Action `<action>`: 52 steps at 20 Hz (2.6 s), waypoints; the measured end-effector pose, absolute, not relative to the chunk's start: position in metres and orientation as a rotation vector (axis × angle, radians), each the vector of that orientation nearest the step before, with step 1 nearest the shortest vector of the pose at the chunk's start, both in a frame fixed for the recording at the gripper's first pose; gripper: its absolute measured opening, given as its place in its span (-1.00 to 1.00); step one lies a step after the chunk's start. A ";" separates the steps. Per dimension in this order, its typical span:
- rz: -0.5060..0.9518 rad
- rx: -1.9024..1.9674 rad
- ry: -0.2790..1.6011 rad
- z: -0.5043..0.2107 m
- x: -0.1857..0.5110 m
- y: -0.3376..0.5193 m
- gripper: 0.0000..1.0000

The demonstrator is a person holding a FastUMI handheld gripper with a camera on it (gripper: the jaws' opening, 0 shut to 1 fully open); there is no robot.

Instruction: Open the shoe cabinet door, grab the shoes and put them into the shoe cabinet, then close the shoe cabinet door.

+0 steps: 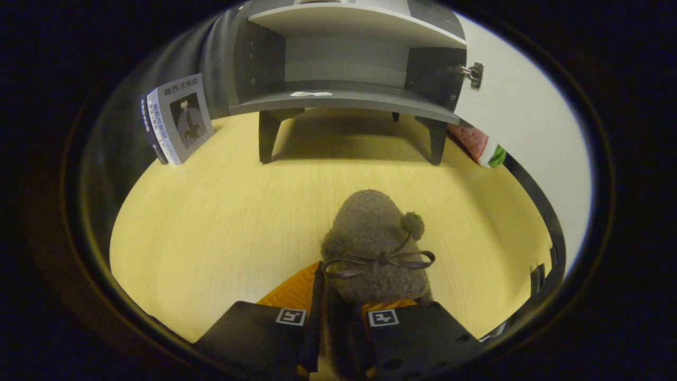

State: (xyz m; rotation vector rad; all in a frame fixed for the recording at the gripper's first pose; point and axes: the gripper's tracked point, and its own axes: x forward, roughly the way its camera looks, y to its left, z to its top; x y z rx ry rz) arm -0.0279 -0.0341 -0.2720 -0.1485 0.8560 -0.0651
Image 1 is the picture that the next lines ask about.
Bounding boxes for grey shoe cabinet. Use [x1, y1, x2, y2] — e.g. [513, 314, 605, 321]
[228, 0, 469, 166]

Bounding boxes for fuzzy brown shoe with bow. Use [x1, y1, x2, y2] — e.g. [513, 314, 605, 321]
[319, 189, 437, 381]

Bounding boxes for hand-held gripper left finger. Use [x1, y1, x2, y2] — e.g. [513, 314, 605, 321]
[193, 261, 326, 380]

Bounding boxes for black edge strip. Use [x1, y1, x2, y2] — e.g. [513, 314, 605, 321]
[502, 153, 568, 339]

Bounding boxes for white shoe cabinet door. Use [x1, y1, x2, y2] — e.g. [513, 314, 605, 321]
[453, 13, 593, 278]

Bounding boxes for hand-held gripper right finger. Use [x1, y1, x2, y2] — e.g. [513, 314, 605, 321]
[361, 298, 483, 380]

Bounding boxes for metal door hinge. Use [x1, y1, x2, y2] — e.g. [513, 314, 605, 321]
[450, 62, 484, 89]

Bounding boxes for grey cover book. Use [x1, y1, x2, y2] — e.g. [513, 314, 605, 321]
[147, 73, 215, 165]

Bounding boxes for red and green watermelon toy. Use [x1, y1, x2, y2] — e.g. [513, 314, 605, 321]
[447, 123, 507, 169]

